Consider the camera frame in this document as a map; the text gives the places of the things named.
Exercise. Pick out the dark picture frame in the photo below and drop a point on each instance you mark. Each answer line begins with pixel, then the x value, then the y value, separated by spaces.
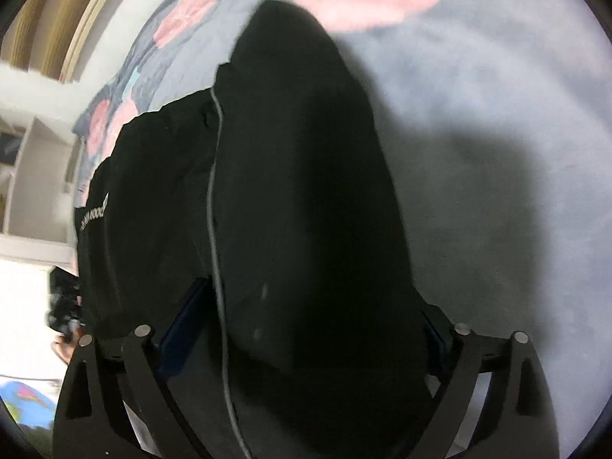
pixel 7 146

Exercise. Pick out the white shelf unit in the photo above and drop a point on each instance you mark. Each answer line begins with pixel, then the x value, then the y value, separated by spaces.
pixel 43 181

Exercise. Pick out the colourful floor mat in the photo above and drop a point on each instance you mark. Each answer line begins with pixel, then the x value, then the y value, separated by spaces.
pixel 26 399

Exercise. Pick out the person's left hand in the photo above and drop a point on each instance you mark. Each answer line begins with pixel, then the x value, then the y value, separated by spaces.
pixel 63 350

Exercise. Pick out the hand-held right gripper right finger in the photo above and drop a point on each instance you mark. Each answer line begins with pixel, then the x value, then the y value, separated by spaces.
pixel 434 342

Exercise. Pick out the grey blanket with pink flowers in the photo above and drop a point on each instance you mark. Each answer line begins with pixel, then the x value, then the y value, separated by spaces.
pixel 487 105

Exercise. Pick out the black hooded jacket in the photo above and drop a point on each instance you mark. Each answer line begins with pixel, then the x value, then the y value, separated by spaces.
pixel 296 177

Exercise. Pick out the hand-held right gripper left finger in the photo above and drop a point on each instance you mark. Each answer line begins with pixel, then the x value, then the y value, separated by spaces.
pixel 180 327

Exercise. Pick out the wooden headboard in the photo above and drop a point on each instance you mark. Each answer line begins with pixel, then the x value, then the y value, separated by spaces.
pixel 52 19

